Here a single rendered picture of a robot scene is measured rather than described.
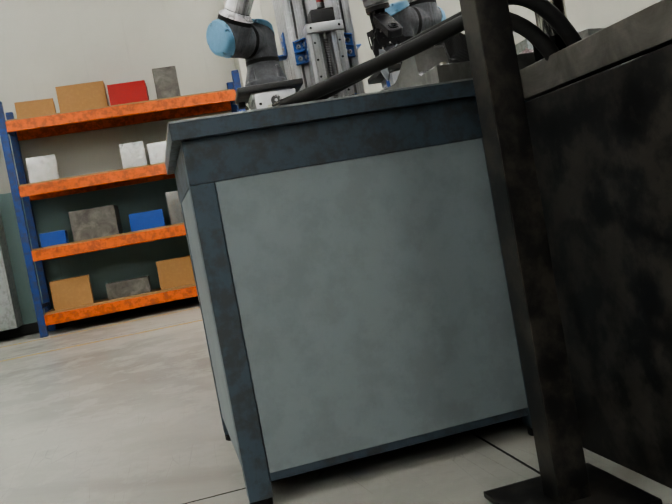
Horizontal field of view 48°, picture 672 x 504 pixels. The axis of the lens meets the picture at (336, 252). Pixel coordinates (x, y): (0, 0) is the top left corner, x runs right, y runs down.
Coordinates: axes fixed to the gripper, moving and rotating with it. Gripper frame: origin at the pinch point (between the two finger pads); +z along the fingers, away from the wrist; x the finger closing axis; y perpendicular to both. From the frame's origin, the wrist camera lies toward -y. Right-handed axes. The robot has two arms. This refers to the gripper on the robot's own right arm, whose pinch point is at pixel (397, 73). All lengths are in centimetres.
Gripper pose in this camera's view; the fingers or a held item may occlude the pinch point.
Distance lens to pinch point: 228.9
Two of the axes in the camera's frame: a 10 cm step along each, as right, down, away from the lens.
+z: 2.7, 9.4, 2.1
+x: -9.3, 3.2, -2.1
